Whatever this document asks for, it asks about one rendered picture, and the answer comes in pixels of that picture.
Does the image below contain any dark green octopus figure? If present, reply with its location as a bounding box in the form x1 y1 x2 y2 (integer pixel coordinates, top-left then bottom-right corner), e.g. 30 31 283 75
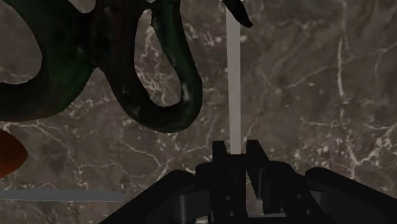
0 0 254 134

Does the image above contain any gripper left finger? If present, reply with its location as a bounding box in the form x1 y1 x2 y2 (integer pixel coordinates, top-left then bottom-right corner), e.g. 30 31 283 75
99 140 230 224

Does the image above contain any orange round thing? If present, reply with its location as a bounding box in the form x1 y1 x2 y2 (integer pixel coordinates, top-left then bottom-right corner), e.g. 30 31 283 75
0 129 29 179

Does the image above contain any white flat stick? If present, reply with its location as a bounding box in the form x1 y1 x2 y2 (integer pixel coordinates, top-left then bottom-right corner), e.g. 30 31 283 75
225 8 242 155

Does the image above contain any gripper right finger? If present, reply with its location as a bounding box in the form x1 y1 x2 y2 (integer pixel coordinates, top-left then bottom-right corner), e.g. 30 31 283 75
246 139 397 224

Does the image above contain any grey flat blade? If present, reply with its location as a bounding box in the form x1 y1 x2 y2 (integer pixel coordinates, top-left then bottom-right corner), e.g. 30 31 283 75
0 189 125 203

